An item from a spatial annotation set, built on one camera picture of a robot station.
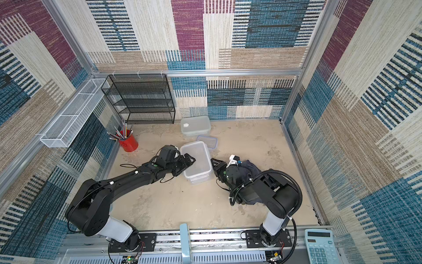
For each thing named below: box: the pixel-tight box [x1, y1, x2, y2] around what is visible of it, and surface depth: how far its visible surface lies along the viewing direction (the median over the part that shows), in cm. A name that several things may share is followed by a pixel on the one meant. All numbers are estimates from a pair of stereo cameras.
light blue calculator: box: [304, 228, 338, 264], surface depth 71 cm
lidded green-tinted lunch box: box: [180, 116, 211, 137], surface depth 111 cm
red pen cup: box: [118, 129, 139, 153], surface depth 107 cm
